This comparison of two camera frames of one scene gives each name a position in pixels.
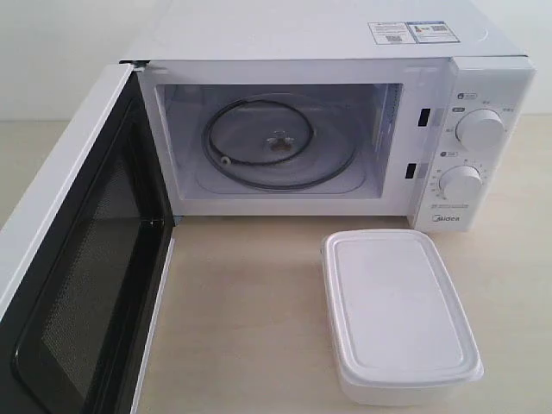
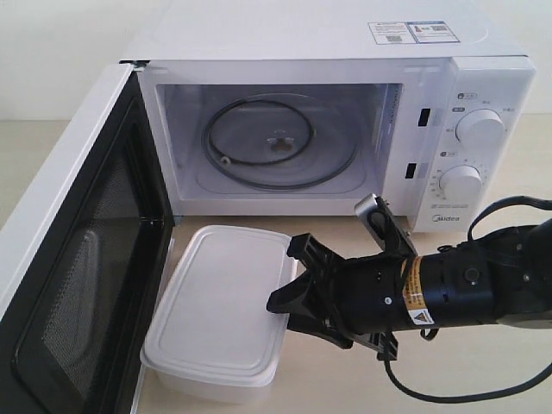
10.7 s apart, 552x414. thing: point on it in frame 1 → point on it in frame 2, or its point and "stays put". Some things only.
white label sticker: x=389 y=33 stays put
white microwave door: x=83 y=256 stays put
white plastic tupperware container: x=399 y=333 → x=213 y=338
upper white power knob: x=480 y=129 stays put
